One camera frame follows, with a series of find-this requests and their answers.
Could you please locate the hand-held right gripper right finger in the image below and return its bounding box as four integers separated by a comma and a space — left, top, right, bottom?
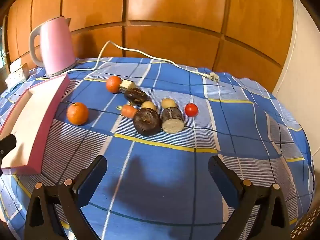
208, 155, 292, 240

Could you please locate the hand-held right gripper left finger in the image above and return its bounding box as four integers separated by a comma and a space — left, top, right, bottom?
24, 155, 108, 240

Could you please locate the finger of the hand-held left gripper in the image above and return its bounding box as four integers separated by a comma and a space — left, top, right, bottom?
0, 134, 17, 162

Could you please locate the pink shallow box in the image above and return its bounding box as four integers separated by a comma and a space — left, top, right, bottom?
0, 75, 71, 175

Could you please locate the orange with stem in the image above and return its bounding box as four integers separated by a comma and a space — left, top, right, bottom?
66, 102, 89, 126

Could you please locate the small orange carrot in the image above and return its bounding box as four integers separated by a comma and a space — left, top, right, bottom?
116, 104, 138, 118

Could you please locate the dark brown round tuber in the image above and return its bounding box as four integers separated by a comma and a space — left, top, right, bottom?
133, 107, 162, 137

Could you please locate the red cherry tomato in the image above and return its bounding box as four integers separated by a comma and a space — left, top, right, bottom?
184, 103, 198, 117

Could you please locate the cut yam piece dark skin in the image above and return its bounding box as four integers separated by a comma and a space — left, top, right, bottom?
161, 107, 185, 134

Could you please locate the dark brown oval tuber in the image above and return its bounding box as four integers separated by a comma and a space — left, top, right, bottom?
124, 88, 148, 106

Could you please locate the small yellow round fruit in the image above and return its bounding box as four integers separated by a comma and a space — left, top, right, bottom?
161, 98, 176, 109
141, 101, 157, 112

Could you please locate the reddish orange tangerine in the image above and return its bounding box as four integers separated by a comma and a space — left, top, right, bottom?
106, 76, 122, 94

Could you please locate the white cut vegetable chunk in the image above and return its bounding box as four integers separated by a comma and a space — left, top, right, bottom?
119, 79, 136, 90

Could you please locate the blue plaid tablecloth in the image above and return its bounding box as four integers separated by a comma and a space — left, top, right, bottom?
0, 57, 315, 240

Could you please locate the silver tissue box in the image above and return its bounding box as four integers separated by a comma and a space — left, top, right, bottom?
5, 60, 29, 87

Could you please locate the grey kettle base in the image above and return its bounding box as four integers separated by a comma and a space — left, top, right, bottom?
46, 61, 78, 77

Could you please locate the brown dotted surface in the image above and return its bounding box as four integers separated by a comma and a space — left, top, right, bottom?
290, 202, 316, 240

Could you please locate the pink electric kettle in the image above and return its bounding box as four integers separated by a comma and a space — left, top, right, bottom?
29, 16, 77, 74

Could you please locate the white power cord with plug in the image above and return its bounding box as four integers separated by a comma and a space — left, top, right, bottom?
61, 40, 220, 83

